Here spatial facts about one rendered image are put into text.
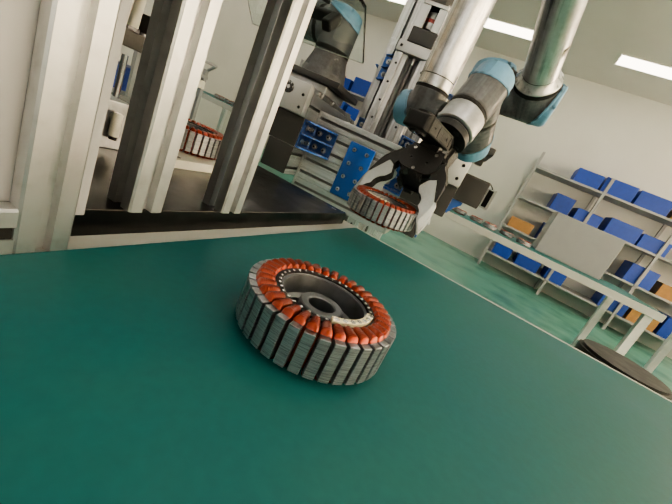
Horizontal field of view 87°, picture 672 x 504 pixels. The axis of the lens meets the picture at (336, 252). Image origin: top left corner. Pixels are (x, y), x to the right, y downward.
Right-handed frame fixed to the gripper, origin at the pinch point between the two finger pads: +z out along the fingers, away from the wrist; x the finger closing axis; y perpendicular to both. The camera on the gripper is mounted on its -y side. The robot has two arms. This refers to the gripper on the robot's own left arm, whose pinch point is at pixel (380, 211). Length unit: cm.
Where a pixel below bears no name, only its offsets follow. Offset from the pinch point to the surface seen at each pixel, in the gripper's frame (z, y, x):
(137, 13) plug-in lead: 6.8, -32.3, 20.3
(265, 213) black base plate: 13.4, -14.4, 5.1
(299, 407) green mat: 23.8, -28.6, -18.0
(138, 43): 8.8, -30.5, 19.9
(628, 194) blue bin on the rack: -396, 470, -57
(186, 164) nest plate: 14.7, -18.4, 17.0
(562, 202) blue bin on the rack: -352, 484, 9
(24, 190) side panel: 24.1, -37.2, -0.7
